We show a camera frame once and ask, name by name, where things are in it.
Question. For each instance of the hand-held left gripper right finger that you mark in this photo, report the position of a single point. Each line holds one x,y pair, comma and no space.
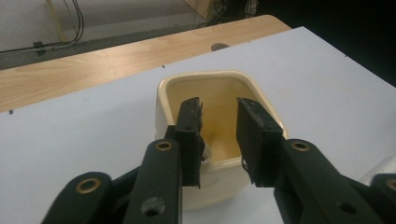
295,180

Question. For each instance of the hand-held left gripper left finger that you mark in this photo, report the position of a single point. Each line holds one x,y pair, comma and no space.
155,186

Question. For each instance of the clear pen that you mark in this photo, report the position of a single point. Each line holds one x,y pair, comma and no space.
206,154

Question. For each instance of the white stick pen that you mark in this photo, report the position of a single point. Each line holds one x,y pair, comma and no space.
379,169

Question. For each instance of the cream ceramic cup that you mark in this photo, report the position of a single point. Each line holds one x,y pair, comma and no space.
218,102

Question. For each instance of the white board sheet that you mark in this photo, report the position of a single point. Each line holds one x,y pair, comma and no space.
77,133

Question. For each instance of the wooden table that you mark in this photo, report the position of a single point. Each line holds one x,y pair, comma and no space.
109,65

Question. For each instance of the dark round table grommet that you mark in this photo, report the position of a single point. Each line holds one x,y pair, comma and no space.
219,46

